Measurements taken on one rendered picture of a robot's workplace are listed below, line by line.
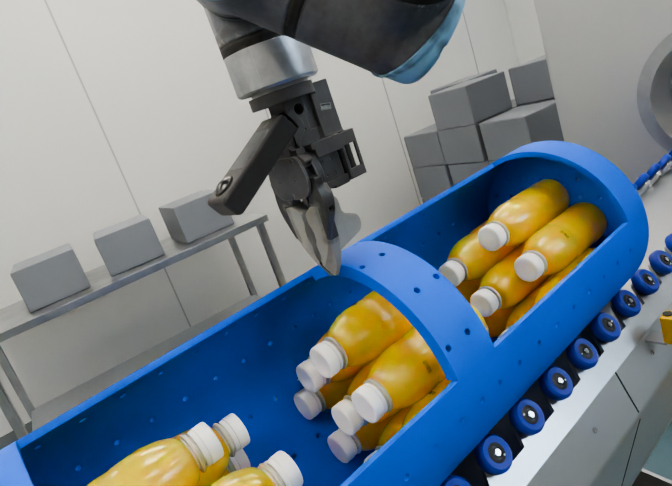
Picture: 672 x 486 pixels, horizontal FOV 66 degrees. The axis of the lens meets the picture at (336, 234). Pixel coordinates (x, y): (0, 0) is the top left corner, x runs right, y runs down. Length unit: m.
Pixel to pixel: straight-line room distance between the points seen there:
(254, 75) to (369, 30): 0.16
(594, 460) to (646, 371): 0.19
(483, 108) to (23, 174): 2.95
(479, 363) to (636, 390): 0.40
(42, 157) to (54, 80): 0.48
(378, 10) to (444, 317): 0.30
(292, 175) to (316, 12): 0.19
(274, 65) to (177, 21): 3.51
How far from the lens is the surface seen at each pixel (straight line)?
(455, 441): 0.57
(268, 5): 0.43
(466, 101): 3.67
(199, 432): 0.54
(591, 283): 0.76
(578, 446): 0.81
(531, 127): 3.44
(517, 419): 0.72
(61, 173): 3.72
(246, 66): 0.54
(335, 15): 0.42
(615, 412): 0.88
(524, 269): 0.79
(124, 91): 3.83
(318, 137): 0.58
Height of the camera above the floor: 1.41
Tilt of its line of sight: 14 degrees down
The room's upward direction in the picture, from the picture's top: 19 degrees counter-clockwise
